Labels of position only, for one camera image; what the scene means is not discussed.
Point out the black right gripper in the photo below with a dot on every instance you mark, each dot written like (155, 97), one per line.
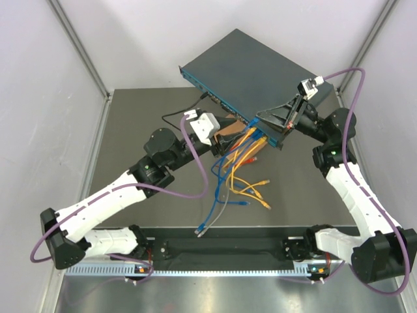
(285, 118)

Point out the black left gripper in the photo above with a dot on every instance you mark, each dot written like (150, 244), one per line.
(223, 141)

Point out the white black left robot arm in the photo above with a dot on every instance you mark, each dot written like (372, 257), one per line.
(71, 233)

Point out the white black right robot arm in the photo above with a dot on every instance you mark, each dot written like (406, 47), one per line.
(382, 249)

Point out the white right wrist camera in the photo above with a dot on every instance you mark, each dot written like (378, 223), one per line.
(308, 88)

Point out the dark blue network switch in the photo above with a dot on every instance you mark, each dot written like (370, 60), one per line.
(244, 76)

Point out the aluminium frame rail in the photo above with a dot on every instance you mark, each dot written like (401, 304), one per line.
(125, 265)

